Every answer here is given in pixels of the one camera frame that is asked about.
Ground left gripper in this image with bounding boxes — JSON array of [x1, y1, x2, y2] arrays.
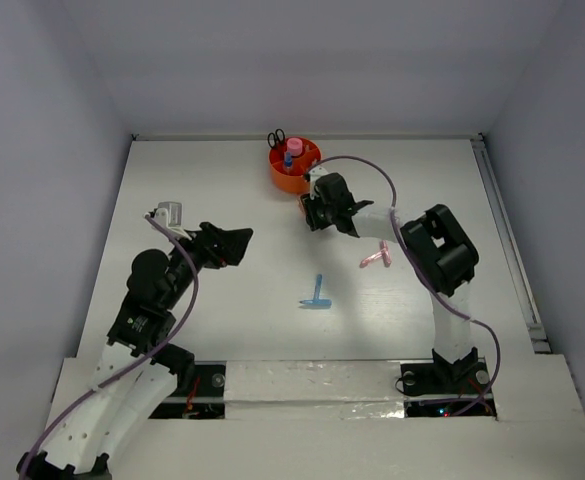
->
[[163, 221, 252, 308]]

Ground clear blue capped glue bottle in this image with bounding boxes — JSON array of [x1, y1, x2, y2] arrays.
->
[[283, 151, 294, 174]]

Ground black scissors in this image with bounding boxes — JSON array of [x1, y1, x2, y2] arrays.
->
[[267, 128, 286, 150]]

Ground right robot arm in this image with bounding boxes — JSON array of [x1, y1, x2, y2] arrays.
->
[[300, 167, 479, 392]]

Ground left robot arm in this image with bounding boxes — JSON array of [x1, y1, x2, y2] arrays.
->
[[16, 215, 253, 479]]

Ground orange round organizer container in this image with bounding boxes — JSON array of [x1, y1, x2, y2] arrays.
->
[[267, 129, 321, 195]]

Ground pink pen lower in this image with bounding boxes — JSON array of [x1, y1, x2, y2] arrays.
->
[[359, 251, 384, 268]]

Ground pink pen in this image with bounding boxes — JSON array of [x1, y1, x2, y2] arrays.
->
[[380, 240, 392, 268], [359, 251, 384, 268]]

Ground pink pen upper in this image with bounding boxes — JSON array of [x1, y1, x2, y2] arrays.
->
[[380, 240, 392, 268]]

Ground blue pen flat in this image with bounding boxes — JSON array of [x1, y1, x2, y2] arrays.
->
[[299, 298, 332, 308]]

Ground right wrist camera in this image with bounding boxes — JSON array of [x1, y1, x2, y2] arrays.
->
[[303, 166, 328, 199]]

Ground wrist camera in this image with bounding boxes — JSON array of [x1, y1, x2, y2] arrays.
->
[[303, 166, 328, 199], [144, 201, 189, 238]]

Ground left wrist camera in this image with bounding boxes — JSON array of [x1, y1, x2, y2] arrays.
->
[[144, 201, 189, 238]]

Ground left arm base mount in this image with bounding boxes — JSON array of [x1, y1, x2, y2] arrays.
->
[[150, 362, 226, 420]]

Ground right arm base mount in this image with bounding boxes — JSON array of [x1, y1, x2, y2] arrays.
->
[[394, 359, 490, 418]]

